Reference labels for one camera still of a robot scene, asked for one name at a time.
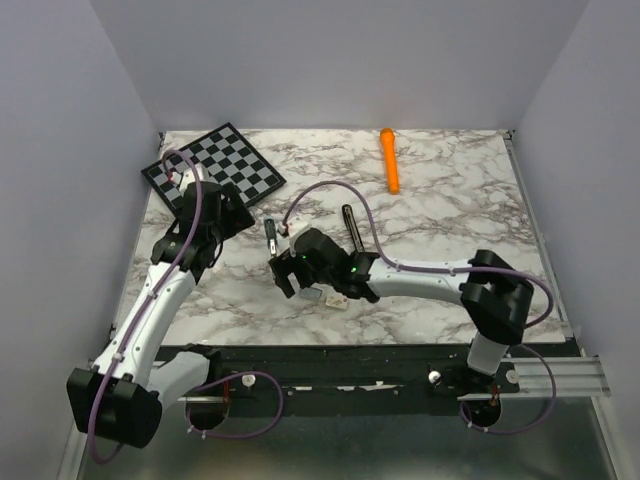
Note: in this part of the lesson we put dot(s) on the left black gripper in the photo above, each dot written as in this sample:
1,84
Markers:
238,217

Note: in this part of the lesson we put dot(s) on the light blue stapler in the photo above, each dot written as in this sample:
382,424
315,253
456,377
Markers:
271,234

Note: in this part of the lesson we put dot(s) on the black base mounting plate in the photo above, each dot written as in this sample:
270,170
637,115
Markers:
329,381

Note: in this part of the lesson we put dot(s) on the black grey chessboard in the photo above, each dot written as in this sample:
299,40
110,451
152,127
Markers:
228,157

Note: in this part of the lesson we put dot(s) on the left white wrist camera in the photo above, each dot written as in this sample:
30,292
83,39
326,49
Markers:
188,177

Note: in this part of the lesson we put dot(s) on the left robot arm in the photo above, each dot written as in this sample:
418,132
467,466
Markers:
121,397

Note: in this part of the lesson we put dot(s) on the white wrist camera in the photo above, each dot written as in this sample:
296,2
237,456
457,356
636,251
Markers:
188,177
292,230

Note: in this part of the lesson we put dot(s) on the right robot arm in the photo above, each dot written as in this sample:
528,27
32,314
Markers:
496,297

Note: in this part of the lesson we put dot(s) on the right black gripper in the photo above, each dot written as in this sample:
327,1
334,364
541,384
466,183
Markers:
282,266

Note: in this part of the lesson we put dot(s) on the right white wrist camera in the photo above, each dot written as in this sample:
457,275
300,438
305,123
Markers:
292,230

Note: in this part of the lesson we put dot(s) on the black stapler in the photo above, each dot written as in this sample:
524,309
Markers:
352,228

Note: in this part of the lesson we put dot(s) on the white staples box sleeve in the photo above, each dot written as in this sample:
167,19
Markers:
337,302

